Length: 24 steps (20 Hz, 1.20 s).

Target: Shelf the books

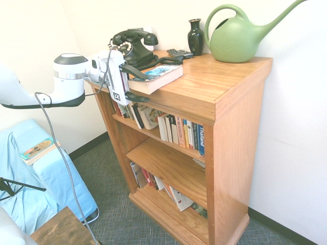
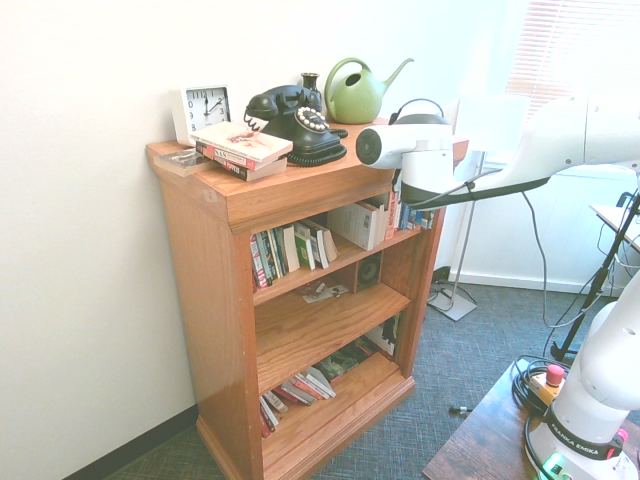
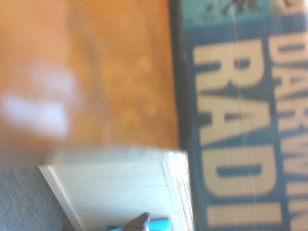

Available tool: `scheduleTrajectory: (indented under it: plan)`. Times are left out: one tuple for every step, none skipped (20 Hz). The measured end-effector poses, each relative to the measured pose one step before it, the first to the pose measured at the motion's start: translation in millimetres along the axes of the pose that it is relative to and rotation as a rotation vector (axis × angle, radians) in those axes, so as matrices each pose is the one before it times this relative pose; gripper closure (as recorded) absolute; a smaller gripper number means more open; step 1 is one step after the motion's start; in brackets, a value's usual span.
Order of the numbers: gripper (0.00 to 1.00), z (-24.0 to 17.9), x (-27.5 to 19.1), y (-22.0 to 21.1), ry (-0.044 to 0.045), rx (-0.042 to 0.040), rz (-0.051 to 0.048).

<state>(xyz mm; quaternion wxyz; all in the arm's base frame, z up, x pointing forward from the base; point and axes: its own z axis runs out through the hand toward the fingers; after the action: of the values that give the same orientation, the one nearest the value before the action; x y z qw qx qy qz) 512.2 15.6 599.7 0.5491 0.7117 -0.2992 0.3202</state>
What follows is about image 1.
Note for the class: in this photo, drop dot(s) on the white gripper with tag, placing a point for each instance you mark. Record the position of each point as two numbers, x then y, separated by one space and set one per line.
116 76

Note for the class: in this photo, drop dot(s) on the thick blue paperback book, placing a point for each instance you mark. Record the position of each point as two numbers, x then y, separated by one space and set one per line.
158 77

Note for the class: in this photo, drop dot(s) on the thin white leaning books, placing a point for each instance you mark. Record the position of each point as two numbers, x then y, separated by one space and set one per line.
168 191

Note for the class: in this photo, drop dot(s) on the greenish spine book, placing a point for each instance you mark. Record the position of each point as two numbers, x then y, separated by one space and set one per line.
130 112

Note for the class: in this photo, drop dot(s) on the striped spine book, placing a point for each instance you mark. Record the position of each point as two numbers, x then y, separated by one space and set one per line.
124 111

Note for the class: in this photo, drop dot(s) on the black rotary telephone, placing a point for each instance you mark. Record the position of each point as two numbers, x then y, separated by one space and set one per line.
135 54

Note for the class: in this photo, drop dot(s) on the dark red book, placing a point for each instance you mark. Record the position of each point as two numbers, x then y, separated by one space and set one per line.
116 108

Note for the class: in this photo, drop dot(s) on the paperback with illustrated cover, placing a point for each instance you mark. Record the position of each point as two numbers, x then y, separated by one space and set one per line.
155 118

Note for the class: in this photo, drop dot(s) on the black telephone handset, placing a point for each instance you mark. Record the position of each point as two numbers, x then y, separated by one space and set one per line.
135 35

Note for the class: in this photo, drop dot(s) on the black remote control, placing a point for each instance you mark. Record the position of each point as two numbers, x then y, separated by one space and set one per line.
186 54
173 52

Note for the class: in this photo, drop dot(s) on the black and white spine book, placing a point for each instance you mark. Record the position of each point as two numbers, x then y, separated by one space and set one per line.
169 128

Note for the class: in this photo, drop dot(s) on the white book with black top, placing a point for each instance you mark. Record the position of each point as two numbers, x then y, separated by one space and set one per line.
174 131

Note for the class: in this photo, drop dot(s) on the salmon Washington book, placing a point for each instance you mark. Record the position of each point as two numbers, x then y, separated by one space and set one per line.
181 134

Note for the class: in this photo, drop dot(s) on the yellow and white book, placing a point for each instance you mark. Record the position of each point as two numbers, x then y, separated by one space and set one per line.
186 135

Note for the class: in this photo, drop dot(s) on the white and green book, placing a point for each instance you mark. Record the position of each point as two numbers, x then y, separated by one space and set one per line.
190 136

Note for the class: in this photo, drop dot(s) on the black glossy vase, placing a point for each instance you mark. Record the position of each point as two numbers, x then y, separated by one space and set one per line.
195 38

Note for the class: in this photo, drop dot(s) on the black baseboard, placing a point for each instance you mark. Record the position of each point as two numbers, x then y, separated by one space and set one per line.
87 146
281 224

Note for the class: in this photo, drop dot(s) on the dark navy book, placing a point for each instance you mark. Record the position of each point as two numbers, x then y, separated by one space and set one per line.
196 137

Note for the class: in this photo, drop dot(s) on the blue Thailand book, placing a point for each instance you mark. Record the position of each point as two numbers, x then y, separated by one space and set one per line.
201 140

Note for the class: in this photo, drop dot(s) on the brown hardcover book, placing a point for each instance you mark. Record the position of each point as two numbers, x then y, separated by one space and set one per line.
135 173

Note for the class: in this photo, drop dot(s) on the large tan book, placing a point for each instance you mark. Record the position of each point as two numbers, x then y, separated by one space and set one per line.
143 178

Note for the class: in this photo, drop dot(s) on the dark orange book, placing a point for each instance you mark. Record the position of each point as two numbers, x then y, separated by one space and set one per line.
152 181

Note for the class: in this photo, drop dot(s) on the plain white book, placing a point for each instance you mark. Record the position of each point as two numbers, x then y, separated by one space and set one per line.
159 183

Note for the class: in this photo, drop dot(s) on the flat pale booklet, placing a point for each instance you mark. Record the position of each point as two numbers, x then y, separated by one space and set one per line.
200 162

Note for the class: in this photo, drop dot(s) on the wooden bookshelf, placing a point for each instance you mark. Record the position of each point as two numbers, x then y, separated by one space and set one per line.
230 127

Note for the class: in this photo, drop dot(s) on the green plastic watering can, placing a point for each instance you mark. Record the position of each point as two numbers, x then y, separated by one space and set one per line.
232 43

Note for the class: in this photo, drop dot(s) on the teal cover paperback book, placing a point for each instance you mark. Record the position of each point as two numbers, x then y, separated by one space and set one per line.
38 150

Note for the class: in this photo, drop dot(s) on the white book with red lips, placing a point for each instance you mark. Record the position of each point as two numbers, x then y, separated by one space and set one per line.
182 200

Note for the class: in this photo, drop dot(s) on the blue covered couch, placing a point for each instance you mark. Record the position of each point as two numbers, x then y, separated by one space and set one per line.
51 178

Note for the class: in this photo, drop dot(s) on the white chair base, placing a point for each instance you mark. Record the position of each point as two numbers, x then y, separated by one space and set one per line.
92 217

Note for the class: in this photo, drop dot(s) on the flat book with dark spine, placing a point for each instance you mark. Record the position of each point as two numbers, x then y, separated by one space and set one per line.
199 210

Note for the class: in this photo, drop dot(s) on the black tripod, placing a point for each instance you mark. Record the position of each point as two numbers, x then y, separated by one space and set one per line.
15 185

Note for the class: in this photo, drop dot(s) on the dark wooden table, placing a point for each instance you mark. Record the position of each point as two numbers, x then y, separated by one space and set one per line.
64 229

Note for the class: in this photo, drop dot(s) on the white rounded casing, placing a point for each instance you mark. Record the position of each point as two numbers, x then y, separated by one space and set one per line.
12 229

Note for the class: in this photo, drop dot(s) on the white wrist camera unit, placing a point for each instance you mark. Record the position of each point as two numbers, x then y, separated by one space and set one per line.
98 69

